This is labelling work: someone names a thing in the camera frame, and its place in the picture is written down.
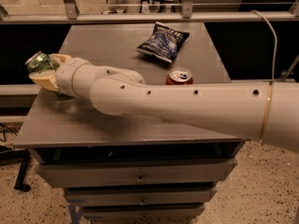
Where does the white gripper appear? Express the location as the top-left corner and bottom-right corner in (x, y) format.
(29, 53), (93, 98)

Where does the green soda can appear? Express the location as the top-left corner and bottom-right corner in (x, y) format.
(25, 51), (59, 73)

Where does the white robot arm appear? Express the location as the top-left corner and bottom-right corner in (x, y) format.
(25, 51), (299, 152)

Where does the red Coca-Cola can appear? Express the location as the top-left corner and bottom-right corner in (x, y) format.
(165, 67), (193, 85)

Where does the grey metal railing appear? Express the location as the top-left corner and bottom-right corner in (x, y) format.
(0, 0), (298, 24)

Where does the black stand leg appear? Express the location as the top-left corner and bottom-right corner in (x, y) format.
(0, 146), (31, 192)

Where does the blue chip bag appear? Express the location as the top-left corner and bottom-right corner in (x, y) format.
(136, 22), (190, 63)

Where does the grey drawer cabinet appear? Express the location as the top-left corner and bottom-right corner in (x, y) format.
(14, 22), (244, 220)

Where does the white cable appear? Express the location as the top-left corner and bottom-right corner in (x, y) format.
(250, 9), (278, 86)

